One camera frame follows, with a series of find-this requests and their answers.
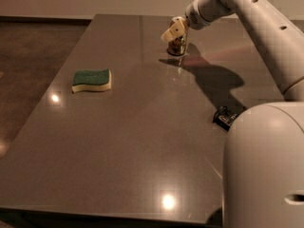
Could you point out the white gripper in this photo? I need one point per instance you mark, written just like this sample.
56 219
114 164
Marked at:
197 18

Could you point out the black rectangular snack package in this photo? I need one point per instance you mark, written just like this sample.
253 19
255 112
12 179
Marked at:
224 117

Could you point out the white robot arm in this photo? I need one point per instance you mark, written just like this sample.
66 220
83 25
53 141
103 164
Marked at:
263 161

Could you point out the green and yellow sponge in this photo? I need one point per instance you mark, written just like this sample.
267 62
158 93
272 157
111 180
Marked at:
92 80

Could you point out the orange soda can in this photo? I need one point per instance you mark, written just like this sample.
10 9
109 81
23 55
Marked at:
178 46

